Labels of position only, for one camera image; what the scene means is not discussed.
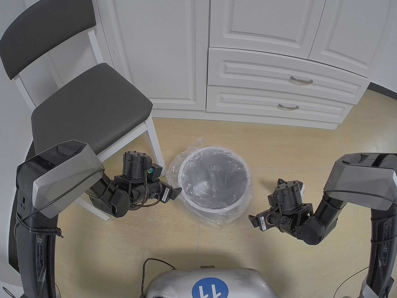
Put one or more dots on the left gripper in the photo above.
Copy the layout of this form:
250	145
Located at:
156	192

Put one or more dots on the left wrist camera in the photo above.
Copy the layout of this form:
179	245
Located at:
155	172

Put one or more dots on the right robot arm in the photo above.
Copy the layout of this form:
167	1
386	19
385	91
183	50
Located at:
356	178

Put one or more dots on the pale grey trash bin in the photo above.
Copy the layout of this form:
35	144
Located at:
217	213

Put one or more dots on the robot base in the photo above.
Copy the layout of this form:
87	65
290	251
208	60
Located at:
186	284

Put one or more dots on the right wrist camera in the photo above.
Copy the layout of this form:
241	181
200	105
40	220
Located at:
273	200

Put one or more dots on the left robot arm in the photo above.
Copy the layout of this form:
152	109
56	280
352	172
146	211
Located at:
62	172

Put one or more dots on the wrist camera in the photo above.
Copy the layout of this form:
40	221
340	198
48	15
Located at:
273	200
155	172

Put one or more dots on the white wardrobe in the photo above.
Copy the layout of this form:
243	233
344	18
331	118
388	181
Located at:
263	11

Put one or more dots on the black plastic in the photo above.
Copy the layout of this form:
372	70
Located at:
281	182

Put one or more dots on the white chair grey seat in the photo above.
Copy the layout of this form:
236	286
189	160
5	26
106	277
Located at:
46	26

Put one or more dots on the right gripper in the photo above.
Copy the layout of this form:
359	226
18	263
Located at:
269	222

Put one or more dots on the clear plastic bag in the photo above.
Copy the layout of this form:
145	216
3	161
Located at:
173	172

